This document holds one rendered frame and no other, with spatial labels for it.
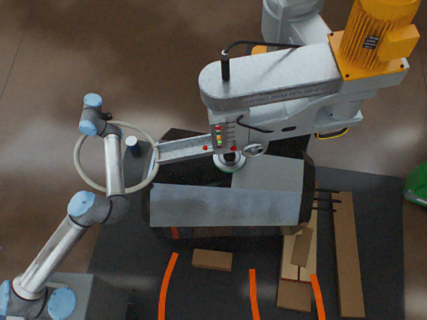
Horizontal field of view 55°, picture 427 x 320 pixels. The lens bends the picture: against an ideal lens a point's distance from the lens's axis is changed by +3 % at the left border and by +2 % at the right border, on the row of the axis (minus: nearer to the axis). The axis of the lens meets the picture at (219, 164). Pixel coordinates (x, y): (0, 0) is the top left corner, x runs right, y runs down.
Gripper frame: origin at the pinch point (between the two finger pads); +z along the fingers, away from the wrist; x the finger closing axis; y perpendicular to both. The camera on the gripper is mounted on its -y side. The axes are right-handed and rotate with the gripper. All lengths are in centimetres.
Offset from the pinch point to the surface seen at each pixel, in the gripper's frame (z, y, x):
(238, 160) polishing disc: -5, -64, 65
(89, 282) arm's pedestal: 26, 47, 70
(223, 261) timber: 70, -42, 108
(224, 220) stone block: 21, -41, 88
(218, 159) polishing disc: -1, -55, 56
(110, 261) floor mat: 109, 18, 51
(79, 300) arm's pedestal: 28, 57, 75
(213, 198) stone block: 12, -40, 73
